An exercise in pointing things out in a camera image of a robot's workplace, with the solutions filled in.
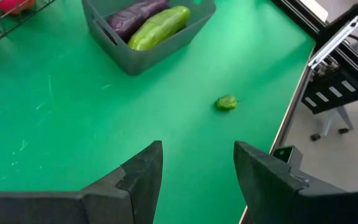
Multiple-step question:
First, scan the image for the small green pepper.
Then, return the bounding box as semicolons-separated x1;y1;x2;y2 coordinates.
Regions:
216;94;239;111

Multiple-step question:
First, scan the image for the large purple eggplant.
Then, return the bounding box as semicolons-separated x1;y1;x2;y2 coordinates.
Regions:
106;0;170;41

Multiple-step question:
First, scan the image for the green cucumber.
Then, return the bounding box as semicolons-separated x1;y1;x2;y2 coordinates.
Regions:
127;5;192;52

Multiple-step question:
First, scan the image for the copper wire basket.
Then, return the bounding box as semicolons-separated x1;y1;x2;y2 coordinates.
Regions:
0;0;57;52

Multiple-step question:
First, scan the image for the black table frame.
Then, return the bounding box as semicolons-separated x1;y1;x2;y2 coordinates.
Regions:
237;0;332;224

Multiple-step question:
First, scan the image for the green table mat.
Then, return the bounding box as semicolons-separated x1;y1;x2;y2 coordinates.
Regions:
0;0;316;224

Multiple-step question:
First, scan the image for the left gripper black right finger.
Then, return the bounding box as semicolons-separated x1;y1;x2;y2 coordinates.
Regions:
233;141;343;224

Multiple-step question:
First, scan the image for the pink dragon fruit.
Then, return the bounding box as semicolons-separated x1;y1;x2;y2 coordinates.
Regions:
0;0;37;16

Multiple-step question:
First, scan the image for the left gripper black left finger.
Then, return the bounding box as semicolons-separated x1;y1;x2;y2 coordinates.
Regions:
81;140;163;224

